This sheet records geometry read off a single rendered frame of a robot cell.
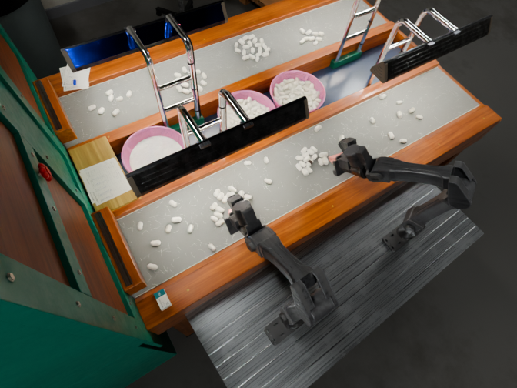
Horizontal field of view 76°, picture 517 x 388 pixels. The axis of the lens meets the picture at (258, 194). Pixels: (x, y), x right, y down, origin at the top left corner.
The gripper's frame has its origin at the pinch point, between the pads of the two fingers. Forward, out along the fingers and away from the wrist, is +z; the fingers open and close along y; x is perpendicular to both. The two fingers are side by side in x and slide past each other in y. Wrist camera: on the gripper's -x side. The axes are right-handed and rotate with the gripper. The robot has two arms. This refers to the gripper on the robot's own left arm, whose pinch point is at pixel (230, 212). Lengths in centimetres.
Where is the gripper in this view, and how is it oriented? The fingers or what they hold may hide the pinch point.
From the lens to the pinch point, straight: 121.7
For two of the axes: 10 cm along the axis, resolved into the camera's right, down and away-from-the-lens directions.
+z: -4.5, -3.0, 8.4
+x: 2.9, 8.5, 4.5
